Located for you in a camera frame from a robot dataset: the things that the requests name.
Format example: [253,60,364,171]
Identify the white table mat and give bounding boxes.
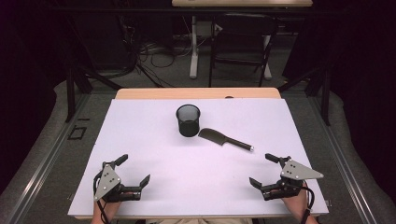
[67,98,330,217]

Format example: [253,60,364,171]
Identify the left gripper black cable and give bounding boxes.
[92,171,112,224]

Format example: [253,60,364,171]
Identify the person's beige trousers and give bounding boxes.
[146,217,253,224]

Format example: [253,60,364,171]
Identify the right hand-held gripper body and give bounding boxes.
[261,158,325,202]

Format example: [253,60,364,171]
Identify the black metal frame stand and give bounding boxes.
[278,62,332,127]
[64,12,122,123]

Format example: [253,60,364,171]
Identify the person's right hand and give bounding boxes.
[280,181,319,224]

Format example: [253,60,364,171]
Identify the black folding chair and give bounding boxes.
[208,12,279,88]

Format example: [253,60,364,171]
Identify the black spatula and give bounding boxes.
[197,127,255,153]

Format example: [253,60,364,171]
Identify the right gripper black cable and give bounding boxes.
[299,181,316,224]

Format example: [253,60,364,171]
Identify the wooden desk with white legs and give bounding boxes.
[171,0,314,80]

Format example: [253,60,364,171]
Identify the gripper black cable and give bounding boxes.
[299,181,316,224]
[92,171,112,224]

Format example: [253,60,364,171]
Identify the person's left hand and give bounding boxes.
[91,200,123,224]

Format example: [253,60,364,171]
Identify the tangle of black cables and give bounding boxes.
[118,15,194,88]

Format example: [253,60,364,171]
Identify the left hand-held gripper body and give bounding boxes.
[92,161,143,203]

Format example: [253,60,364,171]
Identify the aluminium floor rail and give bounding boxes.
[307,94,379,224]
[4,92,92,224]

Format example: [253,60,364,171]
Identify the black mesh cup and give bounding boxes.
[176,104,201,138]

